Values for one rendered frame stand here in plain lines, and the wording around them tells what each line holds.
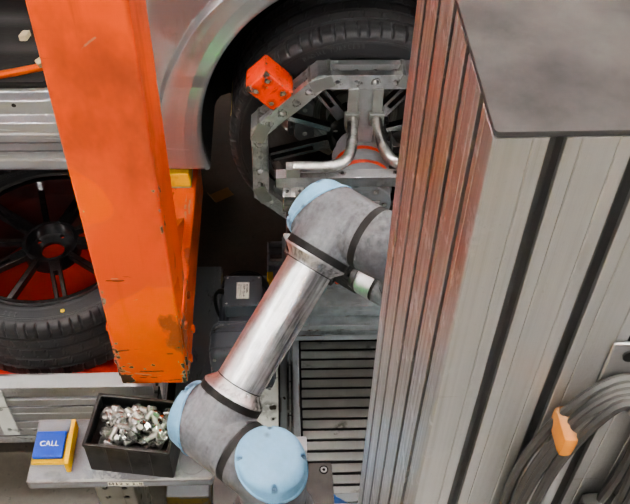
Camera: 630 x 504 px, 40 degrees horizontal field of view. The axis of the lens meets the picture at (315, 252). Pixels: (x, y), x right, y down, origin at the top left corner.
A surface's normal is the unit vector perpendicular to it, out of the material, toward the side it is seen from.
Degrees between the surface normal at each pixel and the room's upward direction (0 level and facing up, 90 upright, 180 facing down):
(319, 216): 38
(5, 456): 0
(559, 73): 0
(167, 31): 90
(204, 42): 90
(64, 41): 90
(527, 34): 0
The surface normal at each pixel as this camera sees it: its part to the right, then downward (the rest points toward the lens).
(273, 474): 0.12, -0.61
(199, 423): -0.36, -0.21
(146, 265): 0.04, 0.73
